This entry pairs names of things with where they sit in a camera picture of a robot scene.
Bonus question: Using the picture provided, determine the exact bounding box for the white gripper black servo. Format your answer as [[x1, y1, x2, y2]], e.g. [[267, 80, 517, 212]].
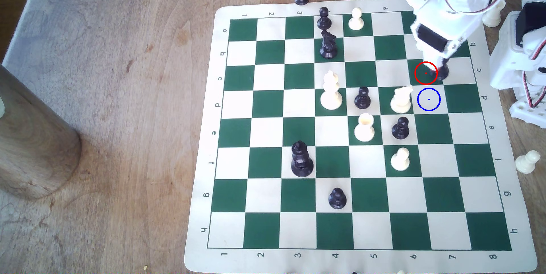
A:
[[410, 4, 478, 74]]

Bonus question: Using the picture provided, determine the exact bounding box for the black chess bishop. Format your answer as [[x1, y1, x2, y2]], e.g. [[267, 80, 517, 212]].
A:
[[435, 63, 451, 82]]

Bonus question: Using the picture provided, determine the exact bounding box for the white chess knight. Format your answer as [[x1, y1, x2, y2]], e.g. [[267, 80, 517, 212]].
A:
[[390, 85, 414, 114]]

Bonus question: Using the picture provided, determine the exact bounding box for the white chess rook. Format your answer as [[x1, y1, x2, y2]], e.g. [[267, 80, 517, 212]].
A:
[[483, 0, 506, 27], [354, 113, 375, 143]]

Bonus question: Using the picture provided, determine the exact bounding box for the white chess pawn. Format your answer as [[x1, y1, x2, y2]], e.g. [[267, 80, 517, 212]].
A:
[[515, 150, 541, 175], [391, 147, 411, 172], [348, 7, 365, 31]]

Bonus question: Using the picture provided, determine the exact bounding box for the black chess knight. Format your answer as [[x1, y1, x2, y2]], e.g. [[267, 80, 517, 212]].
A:
[[320, 30, 338, 59]]

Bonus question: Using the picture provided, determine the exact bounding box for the tall white chess queen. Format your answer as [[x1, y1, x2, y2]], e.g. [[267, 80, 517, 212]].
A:
[[320, 70, 343, 111]]

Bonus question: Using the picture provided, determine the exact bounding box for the tall black chess king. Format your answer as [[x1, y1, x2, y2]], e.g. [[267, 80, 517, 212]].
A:
[[291, 140, 315, 178]]

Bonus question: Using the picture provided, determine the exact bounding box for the green and white chess mat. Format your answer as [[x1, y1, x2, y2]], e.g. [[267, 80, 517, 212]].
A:
[[184, 0, 538, 274]]

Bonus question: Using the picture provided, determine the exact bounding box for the round wooden post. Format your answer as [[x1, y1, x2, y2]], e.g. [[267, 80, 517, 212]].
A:
[[0, 65, 82, 200]]

